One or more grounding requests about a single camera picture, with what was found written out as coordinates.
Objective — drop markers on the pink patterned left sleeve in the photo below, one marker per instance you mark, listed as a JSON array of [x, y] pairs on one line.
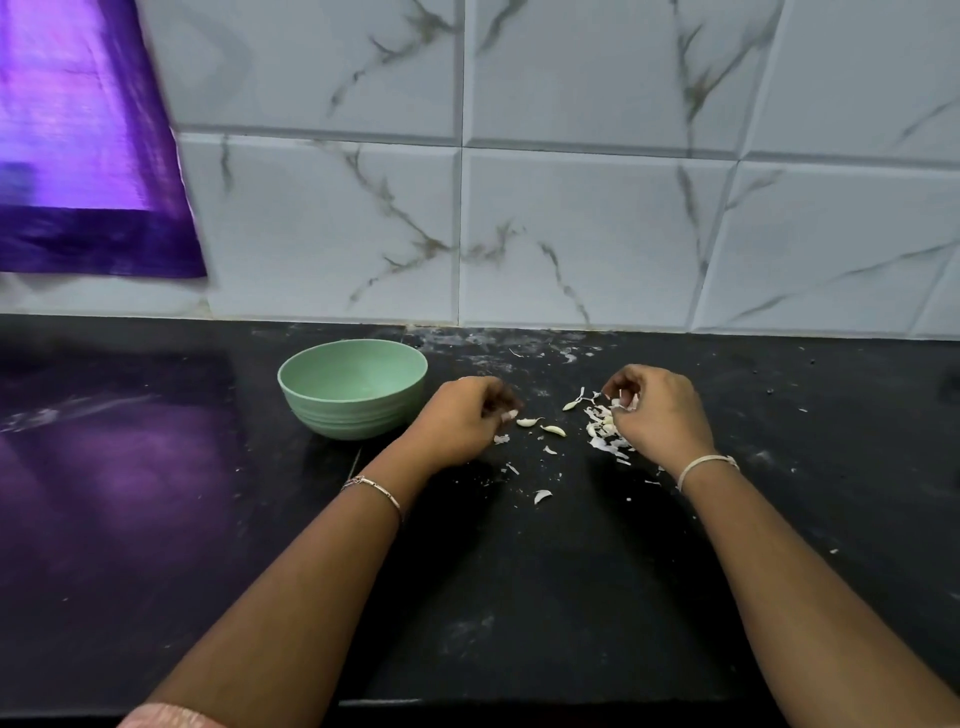
[[168, 716]]

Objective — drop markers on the person's left forearm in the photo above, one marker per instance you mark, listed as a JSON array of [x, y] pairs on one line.
[[285, 615]]

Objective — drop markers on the person's right hand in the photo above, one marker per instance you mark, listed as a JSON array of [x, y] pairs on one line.
[[660, 413]]

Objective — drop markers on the person's right forearm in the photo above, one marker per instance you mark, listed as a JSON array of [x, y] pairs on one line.
[[825, 608]]

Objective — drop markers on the purple cloth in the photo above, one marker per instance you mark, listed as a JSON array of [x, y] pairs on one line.
[[90, 135]]

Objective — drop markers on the mint green bowl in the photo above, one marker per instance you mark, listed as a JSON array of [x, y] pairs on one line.
[[353, 387]]

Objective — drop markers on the pile of white garlic peels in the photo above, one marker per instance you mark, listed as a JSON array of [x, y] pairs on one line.
[[603, 428]]

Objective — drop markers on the small fallen garlic piece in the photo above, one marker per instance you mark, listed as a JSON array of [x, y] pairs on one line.
[[542, 495]]

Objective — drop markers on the person's left hand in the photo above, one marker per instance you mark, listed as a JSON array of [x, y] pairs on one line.
[[458, 420]]

